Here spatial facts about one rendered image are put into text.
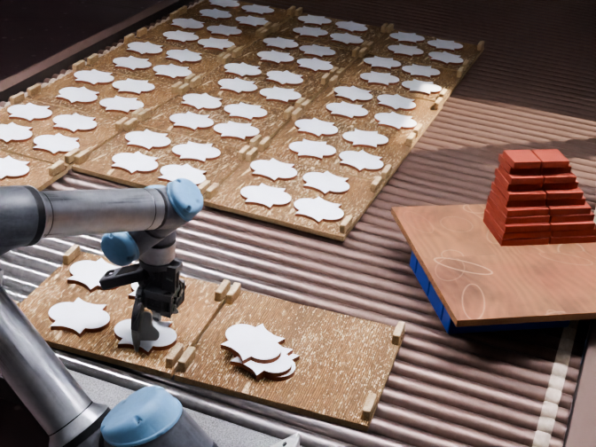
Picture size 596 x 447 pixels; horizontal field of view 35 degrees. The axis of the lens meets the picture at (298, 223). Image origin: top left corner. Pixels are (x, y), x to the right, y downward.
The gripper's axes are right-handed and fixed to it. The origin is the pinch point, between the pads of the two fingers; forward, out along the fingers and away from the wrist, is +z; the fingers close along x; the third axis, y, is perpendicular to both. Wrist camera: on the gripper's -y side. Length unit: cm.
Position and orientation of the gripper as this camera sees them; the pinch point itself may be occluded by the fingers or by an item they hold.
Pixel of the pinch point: (145, 333)
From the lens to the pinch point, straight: 209.8
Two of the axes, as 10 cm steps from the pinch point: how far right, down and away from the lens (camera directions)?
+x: 3.0, -4.5, 8.4
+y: 9.5, 2.4, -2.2
